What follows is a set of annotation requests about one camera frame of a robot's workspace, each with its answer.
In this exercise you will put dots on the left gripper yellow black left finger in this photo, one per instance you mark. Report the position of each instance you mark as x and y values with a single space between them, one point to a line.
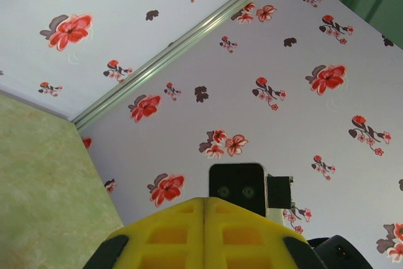
163 237

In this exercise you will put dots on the left gripper yellow black right finger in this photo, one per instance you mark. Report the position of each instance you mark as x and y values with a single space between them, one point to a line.
245 237

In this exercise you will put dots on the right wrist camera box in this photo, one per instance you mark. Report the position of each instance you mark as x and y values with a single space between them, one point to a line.
236 177

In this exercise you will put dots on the aluminium frame corner post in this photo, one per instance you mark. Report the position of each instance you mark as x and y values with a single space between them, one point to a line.
189 39

